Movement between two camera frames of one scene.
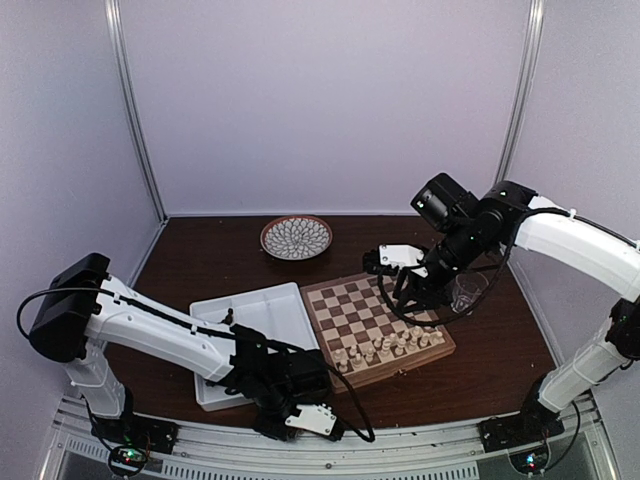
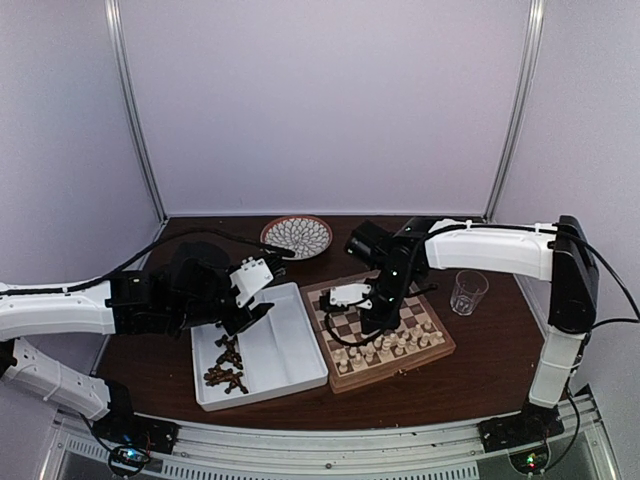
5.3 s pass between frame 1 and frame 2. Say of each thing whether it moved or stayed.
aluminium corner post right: stayed
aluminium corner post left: stayed
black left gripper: moved
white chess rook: stayed
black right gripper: moved
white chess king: stayed
